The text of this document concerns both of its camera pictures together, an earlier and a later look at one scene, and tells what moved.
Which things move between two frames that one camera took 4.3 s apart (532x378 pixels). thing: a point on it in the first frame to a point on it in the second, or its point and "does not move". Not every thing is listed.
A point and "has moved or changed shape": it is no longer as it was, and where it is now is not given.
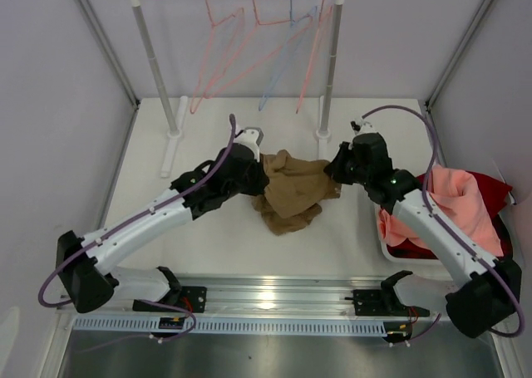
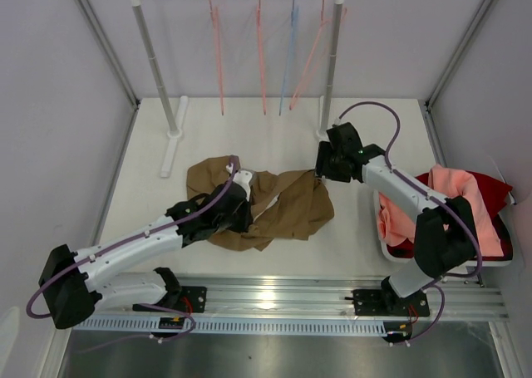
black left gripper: [261, 179] to [247, 219]
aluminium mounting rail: [255, 297] does not move
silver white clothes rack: [174, 127] does not move
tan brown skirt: [294, 189] has moved or changed shape
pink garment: [456, 193] does not move
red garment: [493, 194] does not move
